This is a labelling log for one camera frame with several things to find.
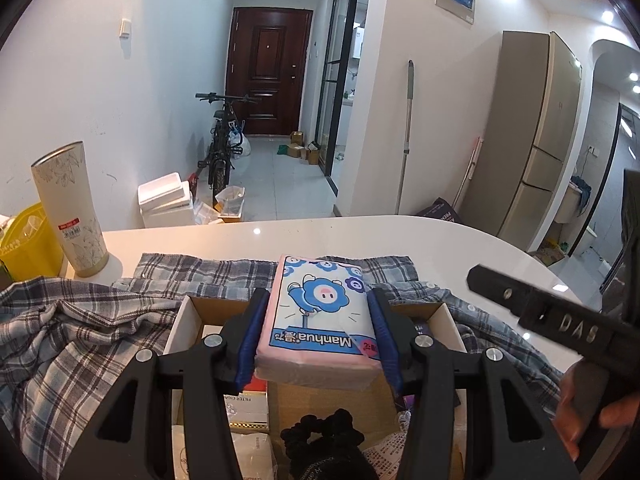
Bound dark brown entrance door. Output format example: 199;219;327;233
225;6;313;136

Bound black framed glass sliding door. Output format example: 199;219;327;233
315;0;373;176

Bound yellow plastic basket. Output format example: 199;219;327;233
0;202;71;281

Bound mop with metal handle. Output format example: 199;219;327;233
395;60;416;216

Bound blue plaid shirt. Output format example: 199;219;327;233
0;252;581;480

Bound white foam box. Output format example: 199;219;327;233
137;172;193;212
142;195;196;228

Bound cardboard box with clear plastic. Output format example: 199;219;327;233
214;185;247;223

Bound white printed packet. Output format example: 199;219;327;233
172;425;278;480

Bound red and white stick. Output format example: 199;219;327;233
452;137;483;211

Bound white cardboard box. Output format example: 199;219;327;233
165;295;468;480

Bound beige refrigerator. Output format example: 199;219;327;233
460;30;583;251

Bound person's right hand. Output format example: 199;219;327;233
552;362;640;459

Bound white cigarette box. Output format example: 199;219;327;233
227;390;271;431

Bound dark printed bag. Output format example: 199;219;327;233
415;197;463;223

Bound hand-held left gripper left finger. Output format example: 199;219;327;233
80;287;273;480

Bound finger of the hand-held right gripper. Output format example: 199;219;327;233
467;264;546;323

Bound black hair scrunchie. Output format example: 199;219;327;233
280;408;366;461

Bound black bicycle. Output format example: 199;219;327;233
195;92;261;201

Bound clear printed plastic packet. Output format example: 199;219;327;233
362;430;416;480

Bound pink and blue tissue pack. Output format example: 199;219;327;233
254;254;383;393

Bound white plastic bag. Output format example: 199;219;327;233
227;130;252;158

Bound beige floral cylinder tube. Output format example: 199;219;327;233
31;141;110;278

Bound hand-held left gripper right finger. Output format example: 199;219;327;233
367;287;581;480

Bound blue hanging cloth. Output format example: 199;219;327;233
572;175;593;216

